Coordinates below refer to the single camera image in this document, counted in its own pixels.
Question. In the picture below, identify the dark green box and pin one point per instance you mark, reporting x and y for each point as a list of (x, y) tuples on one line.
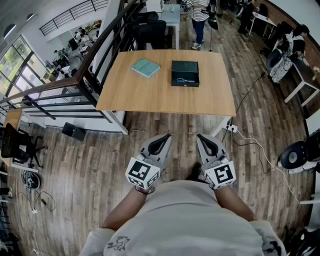
[(185, 67)]

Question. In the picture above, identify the black patterned round object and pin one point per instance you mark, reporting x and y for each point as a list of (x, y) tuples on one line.
[(30, 180)]

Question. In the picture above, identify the person's black right shoe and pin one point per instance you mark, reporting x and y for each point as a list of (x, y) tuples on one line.
[(195, 172)]

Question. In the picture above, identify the black metal railing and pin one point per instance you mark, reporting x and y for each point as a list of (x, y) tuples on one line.
[(82, 77)]

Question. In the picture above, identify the black wrist band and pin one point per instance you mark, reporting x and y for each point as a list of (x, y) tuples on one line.
[(143, 191)]

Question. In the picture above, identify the white charger plug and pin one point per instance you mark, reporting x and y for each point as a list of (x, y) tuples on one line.
[(34, 211)]

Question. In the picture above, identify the black round device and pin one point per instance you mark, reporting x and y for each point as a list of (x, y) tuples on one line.
[(292, 155)]

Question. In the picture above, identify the black mesh office chair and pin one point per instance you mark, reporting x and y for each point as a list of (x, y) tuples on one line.
[(150, 32)]

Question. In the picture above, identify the black waste bin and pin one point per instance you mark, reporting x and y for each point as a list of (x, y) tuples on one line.
[(73, 131)]

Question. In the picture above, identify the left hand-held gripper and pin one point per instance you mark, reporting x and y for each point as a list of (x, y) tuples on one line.
[(140, 172)]

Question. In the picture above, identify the person's right forearm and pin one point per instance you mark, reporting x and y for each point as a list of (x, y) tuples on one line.
[(235, 205)]

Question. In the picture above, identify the teal book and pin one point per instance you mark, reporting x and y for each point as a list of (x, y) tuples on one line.
[(145, 68)]

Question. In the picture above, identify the grey white desk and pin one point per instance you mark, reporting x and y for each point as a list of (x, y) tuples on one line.
[(171, 15)]

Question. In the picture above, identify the white side table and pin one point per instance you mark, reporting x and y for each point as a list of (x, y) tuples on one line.
[(303, 80)]

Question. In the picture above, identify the white power strip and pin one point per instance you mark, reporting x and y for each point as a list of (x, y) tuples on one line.
[(232, 128)]

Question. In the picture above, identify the person's grey shirt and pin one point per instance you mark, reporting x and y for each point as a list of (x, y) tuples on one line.
[(185, 220)]

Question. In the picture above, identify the person's left forearm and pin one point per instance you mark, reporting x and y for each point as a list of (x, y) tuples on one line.
[(125, 210)]

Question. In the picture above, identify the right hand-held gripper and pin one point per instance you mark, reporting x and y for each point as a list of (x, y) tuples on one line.
[(221, 175)]

